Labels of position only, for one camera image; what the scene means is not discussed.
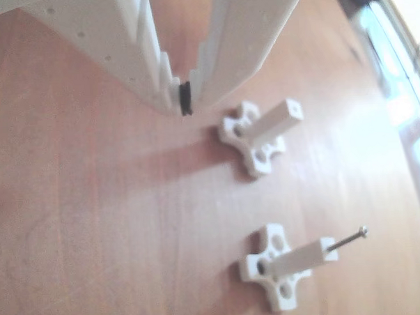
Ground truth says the white cross-base post stand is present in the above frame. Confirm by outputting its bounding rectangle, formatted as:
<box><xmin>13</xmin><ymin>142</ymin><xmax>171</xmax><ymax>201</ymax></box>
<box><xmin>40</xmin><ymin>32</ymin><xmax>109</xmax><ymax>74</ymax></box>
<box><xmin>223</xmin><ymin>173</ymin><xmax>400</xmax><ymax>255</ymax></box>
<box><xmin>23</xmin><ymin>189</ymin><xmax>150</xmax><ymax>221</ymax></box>
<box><xmin>217</xmin><ymin>98</ymin><xmax>308</xmax><ymax>181</ymax></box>
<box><xmin>238</xmin><ymin>220</ymin><xmax>343</xmax><ymax>305</ymax></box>

